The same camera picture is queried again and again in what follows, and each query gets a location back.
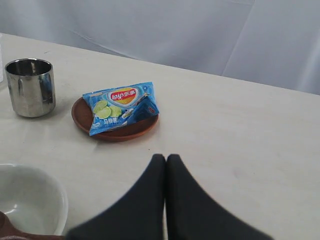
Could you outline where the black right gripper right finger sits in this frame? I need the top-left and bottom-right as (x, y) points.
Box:
(165, 154), (272, 240)

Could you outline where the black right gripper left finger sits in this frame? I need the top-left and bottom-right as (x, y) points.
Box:
(65, 154), (166, 240)

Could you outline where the brown wooden plate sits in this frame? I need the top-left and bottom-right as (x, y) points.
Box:
(71, 97), (159, 142)

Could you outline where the white floral ceramic bowl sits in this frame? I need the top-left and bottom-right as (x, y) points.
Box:
(0, 163), (69, 235)

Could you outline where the blue chips bag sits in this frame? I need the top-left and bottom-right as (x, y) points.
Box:
(82, 82), (159, 136)

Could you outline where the brown wooden spoon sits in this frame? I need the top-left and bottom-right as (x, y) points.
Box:
(0, 212), (65, 240)

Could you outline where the dark foil packet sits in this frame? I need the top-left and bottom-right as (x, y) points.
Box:
(5, 58), (56, 118)

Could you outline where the white perforated plastic basket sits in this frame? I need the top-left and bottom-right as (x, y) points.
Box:
(0, 33), (4, 87)

